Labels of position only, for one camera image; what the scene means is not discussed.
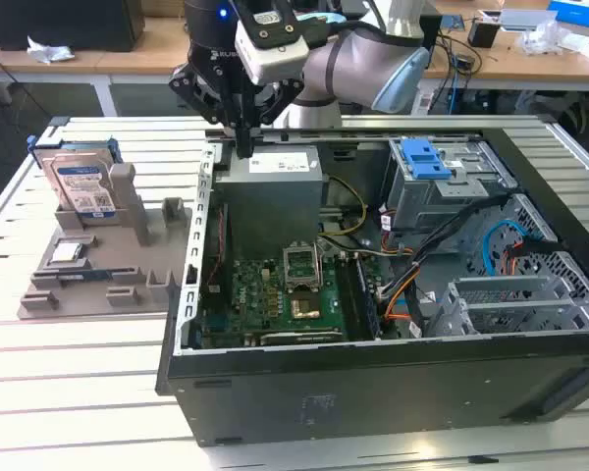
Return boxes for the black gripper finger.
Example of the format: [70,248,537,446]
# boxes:
[243,79,306,158]
[169,65,245,158]

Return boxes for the hard disk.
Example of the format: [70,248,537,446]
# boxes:
[27,135,124,221]

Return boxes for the metal disk bay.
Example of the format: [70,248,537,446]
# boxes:
[426,274,589,340]

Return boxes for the grey power supply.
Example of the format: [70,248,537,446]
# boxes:
[213,144,325,246]

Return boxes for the large black computer tower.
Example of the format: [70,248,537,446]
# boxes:
[0,0,146,53]

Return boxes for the crumpled white plastic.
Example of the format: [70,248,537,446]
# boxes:
[27,34,75,65]

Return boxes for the metal socket cover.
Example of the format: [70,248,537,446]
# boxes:
[281,242,321,295]

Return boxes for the blue plastic drive latch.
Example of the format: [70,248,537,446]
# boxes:
[401,138,453,181]

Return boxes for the small black box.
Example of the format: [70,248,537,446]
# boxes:
[419,13,444,53]

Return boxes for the locking lever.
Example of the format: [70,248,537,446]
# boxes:
[313,238,326,284]

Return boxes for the metal drive cage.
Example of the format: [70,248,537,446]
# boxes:
[385,138,519,232]

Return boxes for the grey parts rack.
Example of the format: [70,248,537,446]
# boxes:
[18,164,197,321]

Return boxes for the green motherboard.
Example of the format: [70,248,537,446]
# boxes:
[198,239,380,344]

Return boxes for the silver CPU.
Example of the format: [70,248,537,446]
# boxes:
[48,242,84,265]

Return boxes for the black pen cup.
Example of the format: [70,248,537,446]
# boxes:
[467,19,501,49]

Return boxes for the black RAM slot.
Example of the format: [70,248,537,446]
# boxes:
[336,252,362,342]

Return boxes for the dark RAM stick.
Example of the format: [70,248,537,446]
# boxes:
[58,267,139,285]

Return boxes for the CPU socket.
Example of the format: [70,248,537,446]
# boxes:
[289,292,323,321]

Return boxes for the black graphics card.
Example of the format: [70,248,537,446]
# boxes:
[244,328,348,347]

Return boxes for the white flat box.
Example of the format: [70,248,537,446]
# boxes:
[499,8,559,33]

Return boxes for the clear plastic bag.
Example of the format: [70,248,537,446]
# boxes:
[513,22,573,56]

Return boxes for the white box dark opening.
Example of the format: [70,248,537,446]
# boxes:
[558,34,589,64]

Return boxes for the blue flat box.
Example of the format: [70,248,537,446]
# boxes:
[549,0,589,25]

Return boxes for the black PC case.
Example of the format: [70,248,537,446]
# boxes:
[155,115,589,447]

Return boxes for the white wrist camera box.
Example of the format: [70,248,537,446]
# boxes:
[228,0,309,85]

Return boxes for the wooden desk white frame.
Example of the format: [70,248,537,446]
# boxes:
[0,0,589,119]

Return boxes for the yellow wires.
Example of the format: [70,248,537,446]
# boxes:
[318,175,369,246]

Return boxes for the red and black wire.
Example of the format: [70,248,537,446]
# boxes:
[210,203,230,286]

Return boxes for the black cable tangle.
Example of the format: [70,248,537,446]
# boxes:
[434,28,485,117]

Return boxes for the black wire bundle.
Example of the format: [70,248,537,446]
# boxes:
[377,193,516,300]

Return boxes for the orange wires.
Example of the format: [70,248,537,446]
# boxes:
[385,279,423,323]

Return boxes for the light blue wire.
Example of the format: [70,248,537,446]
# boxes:
[481,219,541,276]

